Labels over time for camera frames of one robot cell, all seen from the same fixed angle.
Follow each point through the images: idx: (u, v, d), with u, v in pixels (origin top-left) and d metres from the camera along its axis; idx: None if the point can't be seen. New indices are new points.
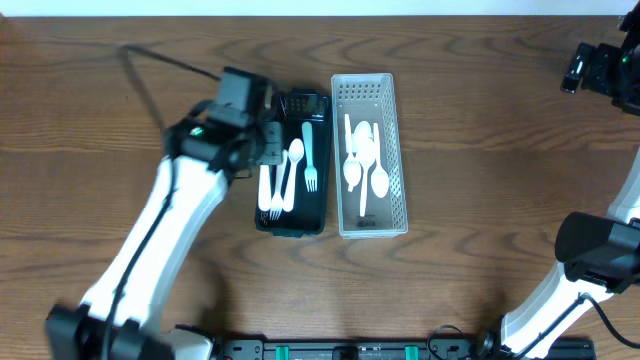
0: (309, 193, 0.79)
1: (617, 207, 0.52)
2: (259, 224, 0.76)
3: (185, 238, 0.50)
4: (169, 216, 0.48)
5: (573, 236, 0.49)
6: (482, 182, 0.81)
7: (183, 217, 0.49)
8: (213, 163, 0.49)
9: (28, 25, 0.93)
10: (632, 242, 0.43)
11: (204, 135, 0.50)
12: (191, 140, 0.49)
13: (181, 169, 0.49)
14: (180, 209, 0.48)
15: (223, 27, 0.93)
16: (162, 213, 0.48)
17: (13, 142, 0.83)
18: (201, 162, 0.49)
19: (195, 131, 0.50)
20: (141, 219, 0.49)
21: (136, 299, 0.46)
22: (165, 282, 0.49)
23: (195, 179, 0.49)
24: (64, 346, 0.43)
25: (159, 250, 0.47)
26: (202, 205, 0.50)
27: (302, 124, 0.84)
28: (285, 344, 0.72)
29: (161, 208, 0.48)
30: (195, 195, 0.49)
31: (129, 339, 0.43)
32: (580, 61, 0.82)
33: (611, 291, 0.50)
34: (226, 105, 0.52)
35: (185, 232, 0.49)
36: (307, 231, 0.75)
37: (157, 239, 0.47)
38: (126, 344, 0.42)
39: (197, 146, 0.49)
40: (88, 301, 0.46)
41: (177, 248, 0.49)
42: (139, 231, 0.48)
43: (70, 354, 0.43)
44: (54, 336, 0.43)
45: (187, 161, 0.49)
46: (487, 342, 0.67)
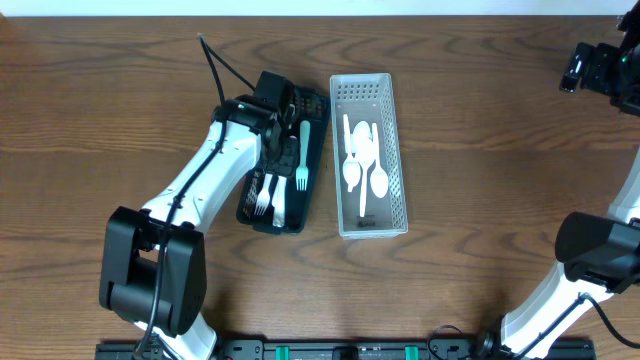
0: (297, 191, 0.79)
1: (617, 207, 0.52)
2: (240, 216, 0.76)
3: (229, 181, 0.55)
4: (220, 156, 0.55)
5: (573, 236, 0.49)
6: (482, 182, 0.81)
7: (231, 159, 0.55)
8: (255, 130, 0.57)
9: (28, 25, 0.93)
10: (633, 242, 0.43)
11: (248, 109, 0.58)
12: (239, 114, 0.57)
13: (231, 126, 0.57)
14: (229, 152, 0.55)
15: (223, 27, 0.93)
16: (215, 151, 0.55)
17: (13, 142, 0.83)
18: (245, 128, 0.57)
19: (241, 106, 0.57)
20: (194, 157, 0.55)
21: (189, 208, 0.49)
22: (212, 211, 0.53)
23: (242, 133, 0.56)
24: (121, 245, 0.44)
25: (211, 177, 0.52)
26: (244, 159, 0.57)
27: (300, 122, 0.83)
28: (285, 345, 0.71)
29: (213, 150, 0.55)
30: (242, 144, 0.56)
31: (185, 240, 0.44)
32: (578, 61, 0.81)
33: (611, 291, 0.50)
34: (263, 99, 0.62)
35: (231, 174, 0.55)
36: (287, 229, 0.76)
37: (210, 170, 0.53)
38: (182, 244, 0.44)
39: (243, 117, 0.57)
40: (148, 207, 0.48)
41: (224, 184, 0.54)
42: (190, 168, 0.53)
43: (125, 254, 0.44)
44: (113, 235, 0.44)
45: (234, 126, 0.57)
46: (487, 342, 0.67)
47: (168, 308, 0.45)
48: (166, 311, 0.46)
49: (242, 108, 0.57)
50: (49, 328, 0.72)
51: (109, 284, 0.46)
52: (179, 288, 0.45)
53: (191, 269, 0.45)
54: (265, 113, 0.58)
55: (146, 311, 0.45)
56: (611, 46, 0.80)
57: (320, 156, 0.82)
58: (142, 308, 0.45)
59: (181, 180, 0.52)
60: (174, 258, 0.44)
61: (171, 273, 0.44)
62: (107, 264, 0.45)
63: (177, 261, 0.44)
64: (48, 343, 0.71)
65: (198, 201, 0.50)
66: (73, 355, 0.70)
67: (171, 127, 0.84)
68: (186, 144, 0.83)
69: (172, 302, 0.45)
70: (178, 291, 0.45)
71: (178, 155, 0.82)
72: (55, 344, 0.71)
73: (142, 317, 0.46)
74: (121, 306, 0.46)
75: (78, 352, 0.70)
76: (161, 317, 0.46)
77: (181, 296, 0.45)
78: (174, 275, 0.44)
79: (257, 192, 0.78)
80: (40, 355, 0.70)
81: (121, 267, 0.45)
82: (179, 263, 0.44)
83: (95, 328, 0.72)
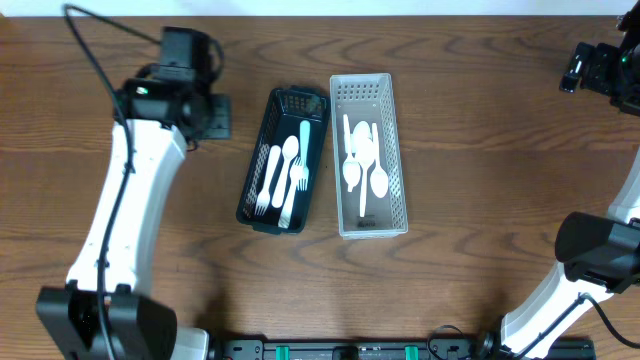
0: (299, 192, 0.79)
1: (617, 207, 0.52)
2: (240, 217, 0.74)
3: (155, 197, 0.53)
4: (132, 180, 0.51)
5: (572, 236, 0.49)
6: (483, 182, 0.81)
7: (148, 176, 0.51)
8: (168, 118, 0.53)
9: (28, 25, 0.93)
10: (633, 242, 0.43)
11: (151, 92, 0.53)
12: (142, 97, 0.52)
13: (135, 134, 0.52)
14: (145, 170, 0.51)
15: (223, 27, 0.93)
16: (126, 177, 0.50)
17: (13, 142, 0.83)
18: (154, 122, 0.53)
19: (141, 90, 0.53)
20: (106, 192, 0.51)
21: (119, 263, 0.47)
22: (146, 234, 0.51)
23: (154, 139, 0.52)
24: (64, 327, 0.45)
25: (130, 212, 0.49)
26: (165, 162, 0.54)
27: (300, 123, 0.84)
28: (285, 344, 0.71)
29: (124, 174, 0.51)
30: (154, 153, 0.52)
31: (125, 305, 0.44)
32: (579, 60, 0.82)
33: (611, 291, 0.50)
34: (172, 64, 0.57)
35: (155, 187, 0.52)
36: (288, 230, 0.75)
37: (125, 204, 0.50)
38: (123, 311, 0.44)
39: (148, 103, 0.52)
40: (73, 278, 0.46)
41: (149, 209, 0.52)
42: (105, 207, 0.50)
43: (72, 332, 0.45)
44: (51, 321, 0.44)
45: (141, 126, 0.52)
46: (487, 343, 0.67)
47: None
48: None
49: (145, 91, 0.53)
50: None
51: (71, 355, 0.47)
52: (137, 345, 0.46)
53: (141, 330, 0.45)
54: (173, 91, 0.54)
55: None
56: (612, 47, 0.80)
57: (320, 155, 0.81)
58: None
59: (101, 229, 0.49)
60: (120, 325, 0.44)
61: (125, 336, 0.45)
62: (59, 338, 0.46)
63: (124, 330, 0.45)
64: (48, 344, 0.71)
65: (125, 250, 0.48)
66: None
67: None
68: None
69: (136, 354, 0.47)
70: (139, 347, 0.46)
71: None
72: (56, 344, 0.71)
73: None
74: None
75: None
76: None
77: (144, 352, 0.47)
78: (129, 336, 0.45)
79: (257, 193, 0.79)
80: (40, 356, 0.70)
81: (75, 338, 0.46)
82: (129, 327, 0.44)
83: None
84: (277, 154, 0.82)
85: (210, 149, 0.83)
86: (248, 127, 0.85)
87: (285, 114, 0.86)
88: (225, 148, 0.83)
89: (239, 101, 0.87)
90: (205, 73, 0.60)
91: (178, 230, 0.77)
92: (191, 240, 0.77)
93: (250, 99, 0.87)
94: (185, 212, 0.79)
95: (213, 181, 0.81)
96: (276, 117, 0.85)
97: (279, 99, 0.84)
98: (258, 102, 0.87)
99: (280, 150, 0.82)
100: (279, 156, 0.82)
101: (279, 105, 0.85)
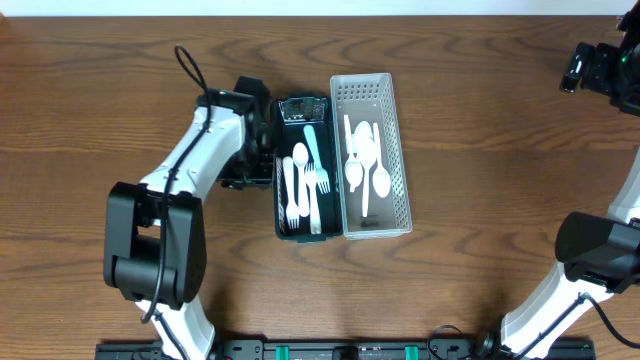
0: (322, 194, 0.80)
1: (617, 207, 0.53)
2: (280, 233, 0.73)
3: (219, 161, 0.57)
4: (208, 136, 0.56)
5: (574, 236, 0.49)
6: (483, 181, 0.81)
7: (219, 137, 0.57)
8: (239, 110, 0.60)
9: (27, 25, 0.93)
10: (633, 242, 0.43)
11: (229, 94, 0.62)
12: (220, 99, 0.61)
13: (215, 110, 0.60)
14: (217, 132, 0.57)
15: (223, 26, 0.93)
16: (203, 132, 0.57)
17: (13, 142, 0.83)
18: (228, 110, 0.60)
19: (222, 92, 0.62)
20: (183, 139, 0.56)
21: (185, 178, 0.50)
22: (204, 185, 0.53)
23: (226, 116, 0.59)
24: (122, 218, 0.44)
25: (201, 153, 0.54)
26: (231, 137, 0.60)
27: (303, 128, 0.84)
28: (285, 344, 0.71)
29: (201, 131, 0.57)
30: (227, 125, 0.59)
31: (186, 205, 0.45)
32: (579, 60, 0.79)
33: (611, 291, 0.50)
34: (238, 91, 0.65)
35: (220, 151, 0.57)
36: (331, 235, 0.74)
37: (199, 148, 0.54)
38: (183, 210, 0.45)
39: (228, 99, 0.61)
40: (145, 182, 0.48)
41: (214, 162, 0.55)
42: (181, 147, 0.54)
43: (126, 226, 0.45)
44: (113, 209, 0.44)
45: (219, 109, 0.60)
46: (487, 342, 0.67)
47: (173, 278, 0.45)
48: (172, 281, 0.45)
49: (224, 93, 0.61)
50: (49, 328, 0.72)
51: (113, 259, 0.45)
52: (184, 258, 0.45)
53: (194, 234, 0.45)
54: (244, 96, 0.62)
55: (153, 283, 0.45)
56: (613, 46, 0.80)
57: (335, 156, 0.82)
58: (148, 280, 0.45)
59: (174, 157, 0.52)
60: (177, 225, 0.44)
61: (173, 242, 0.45)
62: (110, 241, 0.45)
63: (179, 225, 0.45)
64: (48, 343, 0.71)
65: (192, 172, 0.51)
66: (73, 355, 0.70)
67: (171, 127, 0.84)
68: None
69: (178, 274, 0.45)
70: (184, 261, 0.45)
71: None
72: (55, 344, 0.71)
73: (148, 291, 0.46)
74: (128, 283, 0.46)
75: (78, 352, 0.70)
76: (167, 288, 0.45)
77: (186, 261, 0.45)
78: (179, 244, 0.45)
79: (285, 207, 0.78)
80: (40, 355, 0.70)
81: (125, 242, 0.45)
82: (183, 229, 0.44)
83: (95, 328, 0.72)
84: (291, 164, 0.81)
85: None
86: None
87: (287, 123, 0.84)
88: None
89: None
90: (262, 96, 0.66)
91: None
92: None
93: None
94: None
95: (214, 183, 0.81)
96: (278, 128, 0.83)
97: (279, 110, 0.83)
98: None
99: (292, 160, 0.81)
100: (293, 166, 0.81)
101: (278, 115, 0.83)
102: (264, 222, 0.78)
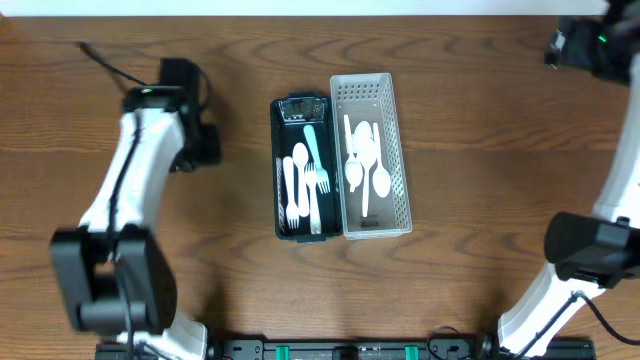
0: (322, 194, 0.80)
1: (603, 206, 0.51)
2: (280, 234, 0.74)
3: (158, 166, 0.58)
4: (141, 145, 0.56)
5: (562, 236, 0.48)
6: (483, 181, 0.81)
7: (152, 143, 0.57)
8: (169, 106, 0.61)
9: (28, 25, 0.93)
10: (619, 240, 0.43)
11: (155, 91, 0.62)
12: (146, 99, 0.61)
13: (142, 116, 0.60)
14: (149, 139, 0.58)
15: (223, 26, 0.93)
16: (135, 143, 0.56)
17: (13, 142, 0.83)
18: (157, 110, 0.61)
19: (146, 90, 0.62)
20: (116, 156, 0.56)
21: (128, 204, 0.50)
22: (149, 198, 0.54)
23: (156, 121, 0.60)
24: (73, 268, 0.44)
25: (138, 167, 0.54)
26: (166, 139, 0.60)
27: (303, 128, 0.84)
28: (285, 344, 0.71)
29: (132, 144, 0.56)
30: (158, 129, 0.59)
31: (135, 239, 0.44)
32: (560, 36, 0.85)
33: (603, 287, 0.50)
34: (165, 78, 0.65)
35: (157, 156, 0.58)
36: (331, 234, 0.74)
37: (134, 161, 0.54)
38: (132, 245, 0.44)
39: (153, 97, 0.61)
40: (86, 221, 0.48)
41: (153, 172, 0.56)
42: (114, 167, 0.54)
43: (79, 273, 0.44)
44: (60, 260, 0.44)
45: (146, 112, 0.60)
46: (485, 345, 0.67)
47: (141, 311, 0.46)
48: (141, 313, 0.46)
49: (148, 91, 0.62)
50: (48, 328, 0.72)
51: (76, 309, 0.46)
52: (148, 290, 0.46)
53: (151, 264, 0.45)
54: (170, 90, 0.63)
55: (122, 319, 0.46)
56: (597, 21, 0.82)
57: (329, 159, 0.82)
58: (117, 317, 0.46)
59: (110, 184, 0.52)
60: (130, 261, 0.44)
61: (133, 278, 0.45)
62: (67, 292, 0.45)
63: (132, 261, 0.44)
64: (48, 343, 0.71)
65: (133, 194, 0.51)
66: (74, 355, 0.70)
67: None
68: None
69: (146, 305, 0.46)
70: (148, 293, 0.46)
71: None
72: (56, 344, 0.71)
73: (120, 326, 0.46)
74: (97, 324, 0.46)
75: (78, 352, 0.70)
76: (138, 320, 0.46)
77: (150, 292, 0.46)
78: (139, 279, 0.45)
79: (284, 207, 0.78)
80: (41, 355, 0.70)
81: (84, 288, 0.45)
82: (138, 264, 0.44)
83: None
84: (290, 164, 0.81)
85: None
86: (248, 127, 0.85)
87: (287, 124, 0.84)
88: (225, 149, 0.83)
89: (239, 101, 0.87)
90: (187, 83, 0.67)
91: (180, 230, 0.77)
92: (191, 240, 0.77)
93: (250, 99, 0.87)
94: (184, 213, 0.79)
95: (213, 183, 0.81)
96: (279, 129, 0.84)
97: (279, 111, 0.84)
98: (258, 102, 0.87)
99: (292, 160, 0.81)
100: (292, 166, 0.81)
101: (278, 116, 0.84)
102: (264, 222, 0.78)
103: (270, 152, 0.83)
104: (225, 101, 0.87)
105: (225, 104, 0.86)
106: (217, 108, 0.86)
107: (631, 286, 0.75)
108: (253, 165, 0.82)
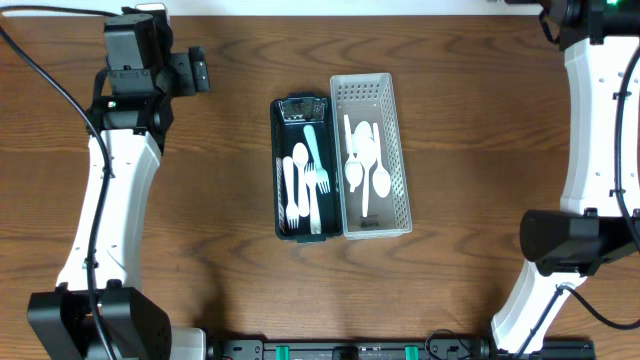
0: (322, 194, 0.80)
1: (568, 199, 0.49)
2: (280, 234, 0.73)
3: (137, 197, 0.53)
4: (113, 184, 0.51)
5: (538, 235, 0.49)
6: (483, 181, 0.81)
7: (127, 177, 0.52)
8: (138, 126, 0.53)
9: (28, 26, 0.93)
10: (592, 231, 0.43)
11: (121, 106, 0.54)
12: (112, 114, 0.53)
13: (111, 144, 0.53)
14: (124, 172, 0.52)
15: (223, 27, 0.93)
16: (106, 180, 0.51)
17: (13, 142, 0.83)
18: (128, 130, 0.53)
19: (111, 105, 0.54)
20: (87, 199, 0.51)
21: (108, 261, 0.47)
22: (131, 240, 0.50)
23: (127, 145, 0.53)
24: (55, 331, 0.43)
25: (113, 217, 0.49)
26: (143, 164, 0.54)
27: (303, 128, 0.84)
28: (285, 344, 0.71)
29: (104, 179, 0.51)
30: (131, 157, 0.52)
31: (117, 302, 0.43)
32: None
33: (585, 275, 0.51)
34: (125, 67, 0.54)
35: (135, 189, 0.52)
36: (331, 234, 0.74)
37: (107, 209, 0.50)
38: (115, 308, 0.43)
39: (120, 115, 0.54)
40: (63, 282, 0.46)
41: (131, 210, 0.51)
42: (89, 210, 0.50)
43: (62, 335, 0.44)
44: (38, 324, 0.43)
45: (114, 134, 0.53)
46: (483, 349, 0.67)
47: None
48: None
49: (112, 108, 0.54)
50: None
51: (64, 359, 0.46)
52: (137, 345, 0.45)
53: (138, 322, 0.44)
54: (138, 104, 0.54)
55: None
56: None
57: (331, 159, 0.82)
58: None
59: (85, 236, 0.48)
60: (114, 323, 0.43)
61: (121, 336, 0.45)
62: (52, 348, 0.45)
63: (116, 322, 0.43)
64: None
65: (112, 248, 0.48)
66: None
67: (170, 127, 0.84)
68: (186, 144, 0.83)
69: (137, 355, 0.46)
70: (137, 348, 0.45)
71: (178, 155, 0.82)
72: None
73: None
74: None
75: None
76: None
77: (140, 346, 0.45)
78: (127, 337, 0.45)
79: (284, 207, 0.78)
80: (41, 355, 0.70)
81: (69, 346, 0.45)
82: (124, 326, 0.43)
83: None
84: (290, 164, 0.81)
85: (211, 149, 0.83)
86: (247, 127, 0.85)
87: (287, 123, 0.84)
88: (225, 148, 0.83)
89: (239, 101, 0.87)
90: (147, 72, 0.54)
91: (179, 230, 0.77)
92: (191, 240, 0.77)
93: (250, 99, 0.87)
94: (185, 213, 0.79)
95: (214, 183, 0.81)
96: (279, 129, 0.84)
97: (280, 111, 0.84)
98: (259, 102, 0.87)
99: (292, 160, 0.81)
100: (292, 166, 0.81)
101: (279, 116, 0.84)
102: (264, 222, 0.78)
103: (270, 152, 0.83)
104: (225, 101, 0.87)
105: (226, 104, 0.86)
106: (217, 108, 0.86)
107: (632, 286, 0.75)
108: (252, 166, 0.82)
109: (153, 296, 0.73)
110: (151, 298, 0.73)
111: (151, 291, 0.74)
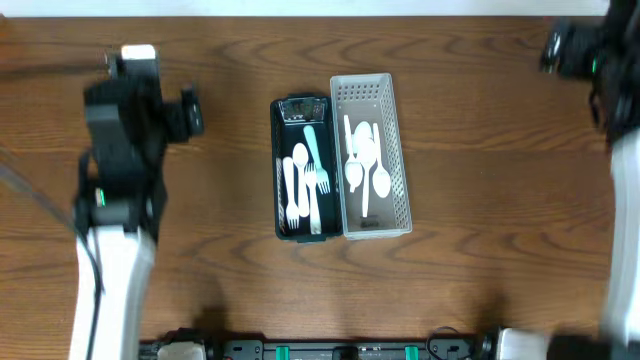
0: (322, 194, 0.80)
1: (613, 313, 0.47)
2: (280, 234, 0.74)
3: (133, 311, 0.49)
4: (104, 301, 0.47)
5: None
6: (482, 181, 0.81)
7: (120, 295, 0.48)
8: (130, 223, 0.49)
9: (28, 25, 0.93)
10: None
11: (109, 196, 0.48)
12: (98, 203, 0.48)
13: (101, 252, 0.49)
14: (115, 289, 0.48)
15: (223, 27, 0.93)
16: (97, 299, 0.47)
17: (13, 142, 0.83)
18: (118, 229, 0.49)
19: (97, 198, 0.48)
20: (79, 310, 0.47)
21: None
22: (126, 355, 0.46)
23: (118, 253, 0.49)
24: None
25: (106, 345, 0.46)
26: (135, 270, 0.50)
27: (303, 128, 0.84)
28: (285, 345, 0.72)
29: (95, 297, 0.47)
30: (124, 270, 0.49)
31: None
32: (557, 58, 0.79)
33: None
34: (109, 146, 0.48)
35: (128, 305, 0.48)
36: (331, 235, 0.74)
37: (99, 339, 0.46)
38: None
39: (107, 209, 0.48)
40: None
41: (127, 331, 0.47)
42: (84, 324, 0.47)
43: None
44: None
45: (102, 232, 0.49)
46: (486, 345, 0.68)
47: None
48: None
49: (100, 203, 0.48)
50: (50, 328, 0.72)
51: None
52: None
53: None
54: (127, 195, 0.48)
55: None
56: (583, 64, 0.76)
57: (331, 159, 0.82)
58: None
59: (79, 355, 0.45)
60: None
61: None
62: None
63: None
64: (50, 343, 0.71)
65: None
66: None
67: None
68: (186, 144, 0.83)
69: None
70: None
71: (178, 155, 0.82)
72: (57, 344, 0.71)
73: None
74: None
75: None
76: None
77: None
78: None
79: (285, 207, 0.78)
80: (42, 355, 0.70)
81: None
82: None
83: None
84: (290, 164, 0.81)
85: (212, 149, 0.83)
86: (247, 127, 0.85)
87: (287, 124, 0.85)
88: (225, 149, 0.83)
89: (239, 101, 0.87)
90: (139, 164, 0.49)
91: (180, 230, 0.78)
92: (192, 240, 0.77)
93: (250, 100, 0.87)
94: (185, 213, 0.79)
95: (214, 183, 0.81)
96: (279, 129, 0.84)
97: (280, 111, 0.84)
98: (259, 102, 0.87)
99: (292, 160, 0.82)
100: (292, 166, 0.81)
101: (279, 116, 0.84)
102: (264, 222, 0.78)
103: (270, 152, 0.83)
104: (225, 102, 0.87)
105: (226, 104, 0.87)
106: (217, 108, 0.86)
107: None
108: (252, 166, 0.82)
109: (154, 296, 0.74)
110: (151, 299, 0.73)
111: (151, 291, 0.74)
